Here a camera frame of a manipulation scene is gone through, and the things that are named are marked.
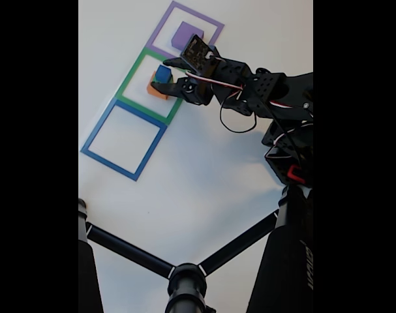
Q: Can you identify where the red black table clamp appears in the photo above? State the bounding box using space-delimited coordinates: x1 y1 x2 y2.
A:
287 164 311 184

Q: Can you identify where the orange block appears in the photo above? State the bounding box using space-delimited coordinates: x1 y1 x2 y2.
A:
146 71 170 100

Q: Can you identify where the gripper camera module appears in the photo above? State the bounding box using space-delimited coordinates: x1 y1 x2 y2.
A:
179 33 221 78

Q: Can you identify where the black cable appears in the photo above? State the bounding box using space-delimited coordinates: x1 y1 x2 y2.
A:
219 91 303 160

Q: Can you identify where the small blue cube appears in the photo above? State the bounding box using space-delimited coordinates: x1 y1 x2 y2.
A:
155 64 172 83

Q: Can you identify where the green cube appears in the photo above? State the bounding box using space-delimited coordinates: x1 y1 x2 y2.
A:
151 73 174 85

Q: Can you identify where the blue square frame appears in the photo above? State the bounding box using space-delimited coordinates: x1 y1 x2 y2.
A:
80 98 168 183

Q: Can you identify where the black camera tripod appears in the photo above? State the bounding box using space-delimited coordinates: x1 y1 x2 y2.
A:
78 184 314 313

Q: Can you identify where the purple block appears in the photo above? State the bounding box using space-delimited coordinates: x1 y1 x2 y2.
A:
170 21 205 50

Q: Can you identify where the purple square frame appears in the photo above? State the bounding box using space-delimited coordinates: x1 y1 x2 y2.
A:
145 0 225 59

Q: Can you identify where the green square frame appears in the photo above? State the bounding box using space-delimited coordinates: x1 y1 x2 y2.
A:
114 46 194 127

